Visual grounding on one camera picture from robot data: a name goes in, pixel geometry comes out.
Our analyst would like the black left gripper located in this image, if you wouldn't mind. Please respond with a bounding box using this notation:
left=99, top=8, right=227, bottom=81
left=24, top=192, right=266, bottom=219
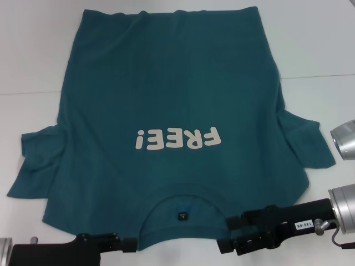
left=12, top=233, right=138, bottom=266

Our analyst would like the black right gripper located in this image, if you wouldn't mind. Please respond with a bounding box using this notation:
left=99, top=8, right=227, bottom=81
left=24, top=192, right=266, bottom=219
left=217, top=198, right=337, bottom=254

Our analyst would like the teal t-shirt with FREE print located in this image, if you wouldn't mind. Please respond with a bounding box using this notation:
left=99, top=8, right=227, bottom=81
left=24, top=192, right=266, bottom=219
left=7, top=8, right=336, bottom=247

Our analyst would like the right wrist cable with plug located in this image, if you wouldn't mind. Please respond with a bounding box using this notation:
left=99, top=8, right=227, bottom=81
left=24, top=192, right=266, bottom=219
left=316, top=218, right=353, bottom=253

